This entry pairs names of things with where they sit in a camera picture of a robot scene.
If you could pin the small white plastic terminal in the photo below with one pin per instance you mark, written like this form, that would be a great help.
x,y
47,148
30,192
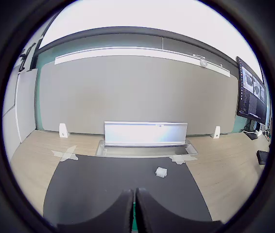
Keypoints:
x,y
161,172

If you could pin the dark grey mat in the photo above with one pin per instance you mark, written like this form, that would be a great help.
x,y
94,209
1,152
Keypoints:
x,y
98,174

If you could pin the black keyboard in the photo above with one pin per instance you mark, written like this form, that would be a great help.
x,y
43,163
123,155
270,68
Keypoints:
x,y
262,157

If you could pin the grey partition panel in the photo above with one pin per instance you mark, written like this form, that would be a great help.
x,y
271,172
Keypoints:
x,y
137,94

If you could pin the white side partition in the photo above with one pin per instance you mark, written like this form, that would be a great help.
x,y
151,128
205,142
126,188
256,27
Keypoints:
x,y
25,106

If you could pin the black computer monitor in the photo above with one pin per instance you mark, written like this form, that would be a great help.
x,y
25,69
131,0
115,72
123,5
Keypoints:
x,y
251,97

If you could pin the small white partition bracket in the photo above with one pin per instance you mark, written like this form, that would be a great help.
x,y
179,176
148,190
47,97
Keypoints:
x,y
63,131
216,132

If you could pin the round white wall device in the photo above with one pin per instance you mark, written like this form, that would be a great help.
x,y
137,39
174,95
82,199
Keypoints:
x,y
203,62

